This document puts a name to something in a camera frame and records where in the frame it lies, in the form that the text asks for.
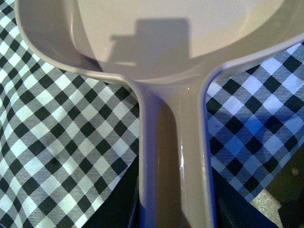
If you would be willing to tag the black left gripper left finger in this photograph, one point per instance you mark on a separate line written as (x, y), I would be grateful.
(115, 211)

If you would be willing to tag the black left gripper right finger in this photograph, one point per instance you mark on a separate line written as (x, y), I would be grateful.
(233, 211)

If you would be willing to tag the beige plastic dustpan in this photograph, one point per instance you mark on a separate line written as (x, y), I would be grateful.
(168, 52)

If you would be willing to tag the black white checkered tablecloth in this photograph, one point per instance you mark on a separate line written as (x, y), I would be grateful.
(66, 139)

